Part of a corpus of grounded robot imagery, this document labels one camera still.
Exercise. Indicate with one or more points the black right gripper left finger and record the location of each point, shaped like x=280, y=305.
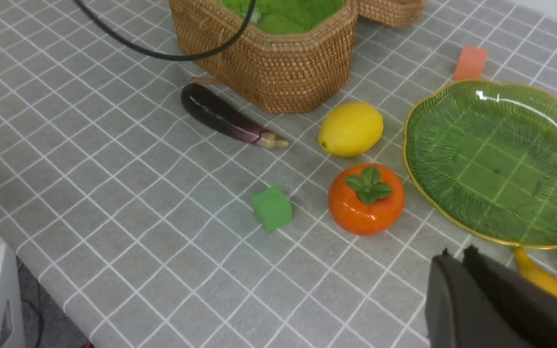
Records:
x=457, y=312

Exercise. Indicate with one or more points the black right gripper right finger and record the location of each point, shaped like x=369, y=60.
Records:
x=534, y=324

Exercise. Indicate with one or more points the yellow toy banana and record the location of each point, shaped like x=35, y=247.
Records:
x=533, y=273

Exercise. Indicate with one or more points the orange toy persimmon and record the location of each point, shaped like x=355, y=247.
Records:
x=366, y=199

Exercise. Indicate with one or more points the yellow toy lemon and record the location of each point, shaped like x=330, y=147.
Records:
x=351, y=129

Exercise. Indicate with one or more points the purple toy eggplant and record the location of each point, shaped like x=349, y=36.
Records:
x=212, y=111

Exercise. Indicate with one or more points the green leaf-shaped glass plate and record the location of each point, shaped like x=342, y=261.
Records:
x=484, y=154

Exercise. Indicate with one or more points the green foam cube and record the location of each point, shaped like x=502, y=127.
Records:
x=272, y=208

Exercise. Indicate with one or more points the orange foam cube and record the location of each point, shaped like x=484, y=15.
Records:
x=470, y=64

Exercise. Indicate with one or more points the woven wicker basket green lining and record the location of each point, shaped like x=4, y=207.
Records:
x=277, y=73

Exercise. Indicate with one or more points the woven wicker basket lid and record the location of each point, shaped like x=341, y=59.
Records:
x=392, y=13

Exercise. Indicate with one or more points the grey checked tablecloth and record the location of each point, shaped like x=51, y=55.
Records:
x=138, y=220

